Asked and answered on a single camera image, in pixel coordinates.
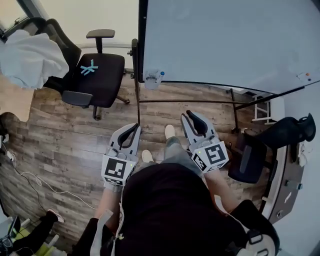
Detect black mesh back chair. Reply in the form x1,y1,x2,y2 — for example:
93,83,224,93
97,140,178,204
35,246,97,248
23,16,83,95

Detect person's white shoe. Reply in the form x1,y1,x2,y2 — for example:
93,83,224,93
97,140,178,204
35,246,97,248
164,124,176,140
141,149,155,163

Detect white cloth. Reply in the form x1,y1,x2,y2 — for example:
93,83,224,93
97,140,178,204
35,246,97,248
0,29,70,90

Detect person's white right shoe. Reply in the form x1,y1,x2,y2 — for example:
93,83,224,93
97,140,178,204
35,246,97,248
164,124,176,140

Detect black whiteboard stand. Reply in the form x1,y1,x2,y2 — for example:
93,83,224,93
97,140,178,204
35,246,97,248
126,38,307,135

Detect white whiteboard eraser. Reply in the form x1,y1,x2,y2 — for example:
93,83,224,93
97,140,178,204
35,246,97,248
144,67,164,90

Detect small grey desk clamp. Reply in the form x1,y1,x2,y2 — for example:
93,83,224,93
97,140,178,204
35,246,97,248
284,179,304,191

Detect white shoulder strap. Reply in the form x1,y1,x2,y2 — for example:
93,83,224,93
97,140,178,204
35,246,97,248
89,208,115,256

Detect large whiteboard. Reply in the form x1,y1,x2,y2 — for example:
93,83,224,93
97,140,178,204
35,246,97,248
137,0,320,92

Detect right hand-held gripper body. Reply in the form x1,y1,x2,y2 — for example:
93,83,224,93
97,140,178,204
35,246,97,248
187,131,230,175

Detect black swivel chair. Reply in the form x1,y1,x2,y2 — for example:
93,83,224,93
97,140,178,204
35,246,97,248
227,112,317,185

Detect person's white left shoe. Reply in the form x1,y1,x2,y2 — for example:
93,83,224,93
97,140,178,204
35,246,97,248
141,149,155,163

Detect person's left forearm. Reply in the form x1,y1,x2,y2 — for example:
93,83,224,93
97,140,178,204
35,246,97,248
93,186,124,227

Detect person's right forearm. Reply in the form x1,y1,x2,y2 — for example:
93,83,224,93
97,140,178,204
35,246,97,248
202,167,242,215

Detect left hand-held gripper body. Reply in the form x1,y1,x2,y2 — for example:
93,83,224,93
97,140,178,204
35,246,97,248
100,129,142,193

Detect white step stool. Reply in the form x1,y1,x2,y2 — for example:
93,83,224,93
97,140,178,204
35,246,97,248
251,92,277,125

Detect person's black shirt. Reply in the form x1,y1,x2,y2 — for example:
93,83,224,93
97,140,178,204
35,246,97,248
72,162,281,256

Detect brown desk with white edge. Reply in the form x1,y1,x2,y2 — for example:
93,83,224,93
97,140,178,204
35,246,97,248
258,141,310,225

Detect white floor cable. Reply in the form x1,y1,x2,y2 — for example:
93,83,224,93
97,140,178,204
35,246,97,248
1,142,98,210

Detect light wooden desk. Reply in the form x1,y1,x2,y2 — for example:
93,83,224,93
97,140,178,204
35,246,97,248
0,73,36,123

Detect black office chair with armrests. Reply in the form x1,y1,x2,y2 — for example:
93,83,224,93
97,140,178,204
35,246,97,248
61,29,131,121

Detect white and black backpack unit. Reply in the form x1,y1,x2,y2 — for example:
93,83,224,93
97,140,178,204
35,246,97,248
239,228,277,256

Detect light blue tape cross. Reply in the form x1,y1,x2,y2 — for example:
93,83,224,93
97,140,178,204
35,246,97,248
79,59,99,77

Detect person's grey trousers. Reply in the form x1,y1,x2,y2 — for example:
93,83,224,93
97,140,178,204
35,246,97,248
134,136,205,180

